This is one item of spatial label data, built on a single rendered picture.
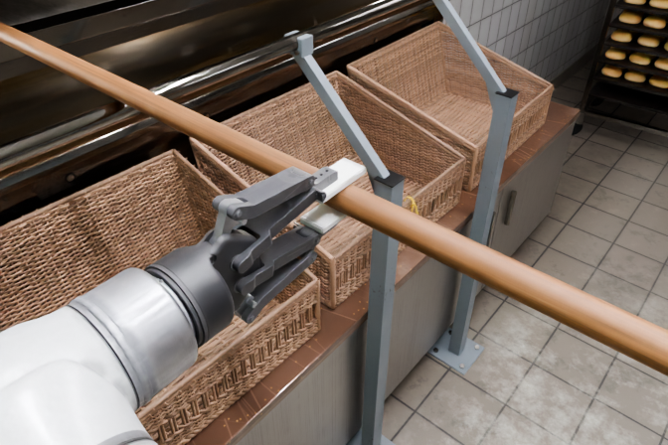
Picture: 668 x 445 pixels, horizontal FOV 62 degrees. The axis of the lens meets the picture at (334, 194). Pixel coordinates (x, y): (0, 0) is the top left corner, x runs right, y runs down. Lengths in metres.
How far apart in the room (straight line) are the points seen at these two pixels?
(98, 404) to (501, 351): 1.74
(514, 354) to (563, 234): 0.73
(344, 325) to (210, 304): 0.83
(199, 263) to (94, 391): 0.12
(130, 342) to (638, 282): 2.22
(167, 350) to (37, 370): 0.08
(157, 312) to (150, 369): 0.04
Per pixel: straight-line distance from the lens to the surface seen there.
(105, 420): 0.37
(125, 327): 0.40
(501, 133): 1.42
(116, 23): 1.24
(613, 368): 2.11
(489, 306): 2.15
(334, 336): 1.23
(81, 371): 0.38
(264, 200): 0.45
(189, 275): 0.43
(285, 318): 1.11
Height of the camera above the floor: 1.52
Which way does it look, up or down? 36 degrees down
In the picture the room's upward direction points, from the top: straight up
